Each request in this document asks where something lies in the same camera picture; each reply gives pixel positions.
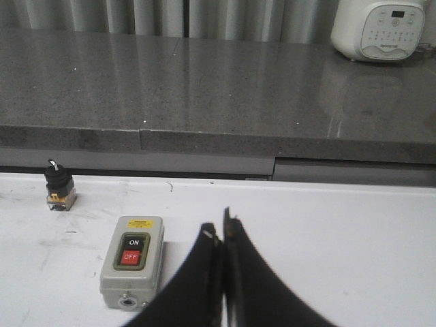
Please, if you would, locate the grey on off switch box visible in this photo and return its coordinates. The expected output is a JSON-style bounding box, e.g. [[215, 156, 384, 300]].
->
[[99, 216, 164, 311]]

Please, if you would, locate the white rice cooker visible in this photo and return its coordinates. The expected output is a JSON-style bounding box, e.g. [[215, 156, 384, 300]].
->
[[330, 0, 426, 62]]

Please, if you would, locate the black selector switch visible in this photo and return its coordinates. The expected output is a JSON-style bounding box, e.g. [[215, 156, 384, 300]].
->
[[44, 159, 76, 211]]

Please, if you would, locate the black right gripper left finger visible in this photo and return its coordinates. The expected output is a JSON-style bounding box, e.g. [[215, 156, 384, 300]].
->
[[126, 223, 224, 327]]

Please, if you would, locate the grey stone counter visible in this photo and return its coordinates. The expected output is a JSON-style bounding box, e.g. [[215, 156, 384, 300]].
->
[[1, 28, 435, 187]]

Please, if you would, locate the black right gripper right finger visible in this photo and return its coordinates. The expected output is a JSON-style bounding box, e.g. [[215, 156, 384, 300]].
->
[[223, 208, 334, 326]]

